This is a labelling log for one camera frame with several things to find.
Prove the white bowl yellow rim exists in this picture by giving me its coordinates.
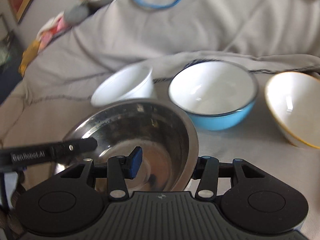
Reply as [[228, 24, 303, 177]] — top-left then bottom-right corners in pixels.
[[264, 72, 319, 150]]

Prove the blue enamel bowl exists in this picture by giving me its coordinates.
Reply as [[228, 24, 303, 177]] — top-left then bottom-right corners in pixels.
[[168, 59, 259, 131]]

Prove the pink white plush toy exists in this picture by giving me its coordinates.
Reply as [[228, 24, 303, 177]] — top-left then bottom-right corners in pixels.
[[36, 12, 70, 50]]

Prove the stainless steel bowl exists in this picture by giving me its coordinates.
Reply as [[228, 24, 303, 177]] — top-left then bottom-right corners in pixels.
[[53, 99, 199, 192]]

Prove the grey sofa blanket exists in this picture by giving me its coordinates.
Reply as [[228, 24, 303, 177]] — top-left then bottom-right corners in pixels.
[[0, 0, 320, 196]]

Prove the white paper cup bowl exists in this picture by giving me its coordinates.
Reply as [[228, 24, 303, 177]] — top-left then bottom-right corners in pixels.
[[91, 65, 153, 107]]

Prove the yellow plush toy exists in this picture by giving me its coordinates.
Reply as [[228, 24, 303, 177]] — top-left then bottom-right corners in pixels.
[[18, 40, 40, 77]]

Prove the grey plush ball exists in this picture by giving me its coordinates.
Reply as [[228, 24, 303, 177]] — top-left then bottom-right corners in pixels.
[[63, 4, 90, 25]]

